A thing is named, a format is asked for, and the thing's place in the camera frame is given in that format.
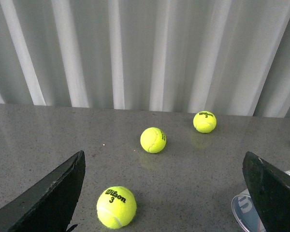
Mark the white pleated curtain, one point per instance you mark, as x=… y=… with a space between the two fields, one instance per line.
x=230 y=57

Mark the wilson tennis ball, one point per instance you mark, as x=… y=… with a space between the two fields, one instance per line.
x=116 y=207
x=204 y=122

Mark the near Wilson tennis ball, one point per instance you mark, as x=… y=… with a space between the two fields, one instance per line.
x=116 y=207

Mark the far Wilson tennis ball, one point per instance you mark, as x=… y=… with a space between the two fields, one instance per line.
x=204 y=122

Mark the middle yellow tennis ball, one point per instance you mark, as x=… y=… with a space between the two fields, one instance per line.
x=153 y=140

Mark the clear Wilson tennis ball can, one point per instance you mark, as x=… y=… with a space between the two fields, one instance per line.
x=245 y=212

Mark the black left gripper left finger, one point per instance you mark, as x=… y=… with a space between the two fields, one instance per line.
x=49 y=205

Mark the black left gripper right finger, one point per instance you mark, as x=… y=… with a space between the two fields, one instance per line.
x=269 y=188

